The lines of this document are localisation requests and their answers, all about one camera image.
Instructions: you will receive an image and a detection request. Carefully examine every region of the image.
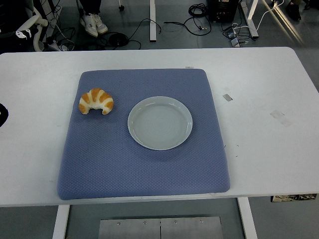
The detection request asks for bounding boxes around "black coiled cable with plug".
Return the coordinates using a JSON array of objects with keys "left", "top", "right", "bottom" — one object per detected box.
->
[{"left": 163, "top": 2, "right": 212, "bottom": 36}]

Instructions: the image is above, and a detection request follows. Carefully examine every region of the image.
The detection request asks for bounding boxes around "white cable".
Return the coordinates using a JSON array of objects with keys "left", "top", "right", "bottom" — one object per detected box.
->
[{"left": 256, "top": 0, "right": 285, "bottom": 31}]

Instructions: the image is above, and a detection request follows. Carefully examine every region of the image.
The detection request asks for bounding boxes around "round grey plate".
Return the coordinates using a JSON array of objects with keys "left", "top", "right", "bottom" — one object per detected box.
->
[{"left": 127, "top": 96, "right": 193, "bottom": 151}]

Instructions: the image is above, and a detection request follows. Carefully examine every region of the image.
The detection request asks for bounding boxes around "person's dark foot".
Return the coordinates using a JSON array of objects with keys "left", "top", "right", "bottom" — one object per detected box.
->
[{"left": 286, "top": 1, "right": 302, "bottom": 21}]

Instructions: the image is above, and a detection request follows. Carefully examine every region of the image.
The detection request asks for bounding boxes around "person's leg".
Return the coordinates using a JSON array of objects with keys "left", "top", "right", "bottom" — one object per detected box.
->
[
  {"left": 88, "top": 0, "right": 102, "bottom": 15},
  {"left": 77, "top": 0, "right": 91, "bottom": 15}
]

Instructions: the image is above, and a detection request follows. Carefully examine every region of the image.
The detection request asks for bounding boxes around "black cable coil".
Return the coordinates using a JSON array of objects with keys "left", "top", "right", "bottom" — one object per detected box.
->
[{"left": 109, "top": 32, "right": 130, "bottom": 47}]

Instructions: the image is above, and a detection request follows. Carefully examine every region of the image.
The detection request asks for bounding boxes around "golden striped croissant bread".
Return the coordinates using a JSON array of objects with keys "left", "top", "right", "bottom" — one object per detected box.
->
[{"left": 78, "top": 88, "right": 115, "bottom": 116}]

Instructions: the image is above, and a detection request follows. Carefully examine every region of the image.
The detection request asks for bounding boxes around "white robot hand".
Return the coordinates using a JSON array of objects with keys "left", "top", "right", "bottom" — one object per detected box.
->
[{"left": 14, "top": 28, "right": 33, "bottom": 40}]

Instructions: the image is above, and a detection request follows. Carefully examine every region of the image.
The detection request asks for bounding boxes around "blue quilted mat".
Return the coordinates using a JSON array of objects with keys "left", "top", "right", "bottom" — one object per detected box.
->
[{"left": 56, "top": 68, "right": 231, "bottom": 201}]

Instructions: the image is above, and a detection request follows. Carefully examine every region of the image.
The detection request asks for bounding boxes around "white table leg with foot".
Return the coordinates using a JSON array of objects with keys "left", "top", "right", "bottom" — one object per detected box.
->
[
  {"left": 238, "top": 0, "right": 259, "bottom": 39},
  {"left": 149, "top": 0, "right": 157, "bottom": 42}
]

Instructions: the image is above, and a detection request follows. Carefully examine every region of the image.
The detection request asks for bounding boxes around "under-table control box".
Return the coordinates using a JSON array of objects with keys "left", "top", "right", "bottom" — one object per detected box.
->
[{"left": 270, "top": 193, "right": 318, "bottom": 203}]

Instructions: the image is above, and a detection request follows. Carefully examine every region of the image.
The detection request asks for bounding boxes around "white table support leg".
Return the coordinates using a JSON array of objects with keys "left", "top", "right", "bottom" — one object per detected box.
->
[
  {"left": 52, "top": 204, "right": 71, "bottom": 239},
  {"left": 236, "top": 197, "right": 258, "bottom": 239}
]

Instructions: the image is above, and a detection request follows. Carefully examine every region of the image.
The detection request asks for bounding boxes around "thin black looped cable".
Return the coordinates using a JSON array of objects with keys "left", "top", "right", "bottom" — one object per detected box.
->
[{"left": 128, "top": 18, "right": 162, "bottom": 42}]

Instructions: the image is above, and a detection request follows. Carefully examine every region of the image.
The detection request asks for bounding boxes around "white power strip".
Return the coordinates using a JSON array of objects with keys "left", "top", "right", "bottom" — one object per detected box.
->
[{"left": 48, "top": 40, "right": 68, "bottom": 52}]

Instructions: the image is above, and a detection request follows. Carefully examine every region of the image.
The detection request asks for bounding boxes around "white office chair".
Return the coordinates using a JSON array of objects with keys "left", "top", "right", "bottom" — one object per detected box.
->
[{"left": 19, "top": 0, "right": 63, "bottom": 52}]

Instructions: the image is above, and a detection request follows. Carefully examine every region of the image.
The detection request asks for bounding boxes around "black equipment box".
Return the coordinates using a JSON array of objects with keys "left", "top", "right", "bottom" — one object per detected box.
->
[{"left": 208, "top": 0, "right": 239, "bottom": 22}]

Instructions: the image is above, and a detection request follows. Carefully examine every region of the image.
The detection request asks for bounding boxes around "grey metal plate with screws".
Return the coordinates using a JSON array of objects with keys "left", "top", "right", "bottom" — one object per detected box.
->
[{"left": 98, "top": 216, "right": 223, "bottom": 239}]

